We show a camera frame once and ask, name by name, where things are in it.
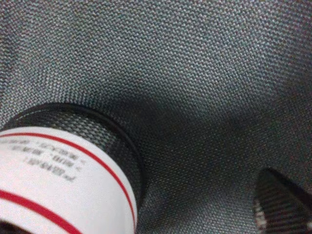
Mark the black table cloth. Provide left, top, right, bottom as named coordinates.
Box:
left=0, top=0, right=312, bottom=234

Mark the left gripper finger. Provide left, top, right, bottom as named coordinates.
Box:
left=253, top=167, right=312, bottom=234

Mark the black mesh pen holder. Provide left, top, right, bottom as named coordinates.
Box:
left=0, top=103, right=144, bottom=234

